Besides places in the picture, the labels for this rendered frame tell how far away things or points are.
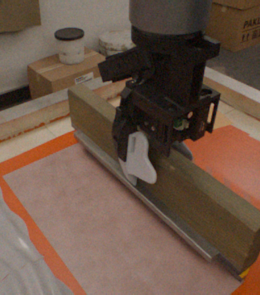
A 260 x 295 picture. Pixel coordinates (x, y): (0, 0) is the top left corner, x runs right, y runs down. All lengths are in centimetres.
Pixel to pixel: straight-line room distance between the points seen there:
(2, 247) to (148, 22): 31
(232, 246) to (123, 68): 22
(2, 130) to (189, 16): 40
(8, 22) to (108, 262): 211
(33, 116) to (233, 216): 40
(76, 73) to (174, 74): 203
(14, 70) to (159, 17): 232
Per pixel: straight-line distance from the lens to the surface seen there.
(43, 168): 55
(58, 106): 64
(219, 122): 66
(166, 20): 30
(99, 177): 52
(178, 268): 42
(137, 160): 41
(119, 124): 38
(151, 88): 36
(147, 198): 44
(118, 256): 43
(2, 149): 61
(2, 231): 47
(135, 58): 36
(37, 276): 42
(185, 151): 43
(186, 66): 31
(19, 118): 62
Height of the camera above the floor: 131
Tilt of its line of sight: 39 degrees down
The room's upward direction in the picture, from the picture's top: straight up
